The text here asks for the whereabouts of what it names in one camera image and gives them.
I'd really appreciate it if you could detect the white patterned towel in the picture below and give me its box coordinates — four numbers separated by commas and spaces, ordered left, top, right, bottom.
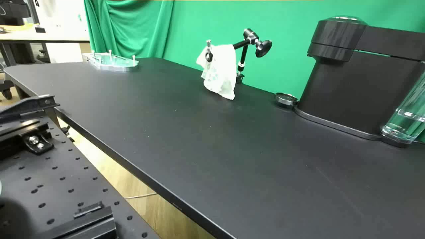
197, 44, 237, 100

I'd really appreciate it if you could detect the small black round cap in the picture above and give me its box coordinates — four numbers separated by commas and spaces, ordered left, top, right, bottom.
277, 93, 298, 107

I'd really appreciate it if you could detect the green backdrop curtain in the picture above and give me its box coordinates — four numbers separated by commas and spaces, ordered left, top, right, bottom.
83, 0, 425, 145

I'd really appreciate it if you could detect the clear glass tray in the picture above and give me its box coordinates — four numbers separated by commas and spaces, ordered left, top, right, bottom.
84, 52, 140, 72

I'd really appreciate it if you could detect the black coffee machine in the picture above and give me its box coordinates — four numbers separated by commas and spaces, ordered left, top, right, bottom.
297, 18, 425, 140

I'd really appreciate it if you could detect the black perforated breadboard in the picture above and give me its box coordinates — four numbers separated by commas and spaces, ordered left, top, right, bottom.
0, 119, 160, 239

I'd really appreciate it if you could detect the clear water tank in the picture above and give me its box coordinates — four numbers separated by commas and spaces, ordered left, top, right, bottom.
382, 74, 425, 145

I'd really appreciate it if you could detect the wooden desk in background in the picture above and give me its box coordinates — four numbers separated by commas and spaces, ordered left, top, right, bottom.
0, 24, 89, 67

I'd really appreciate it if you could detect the black metal clamp bracket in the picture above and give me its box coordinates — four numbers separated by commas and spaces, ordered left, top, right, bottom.
0, 95, 58, 160

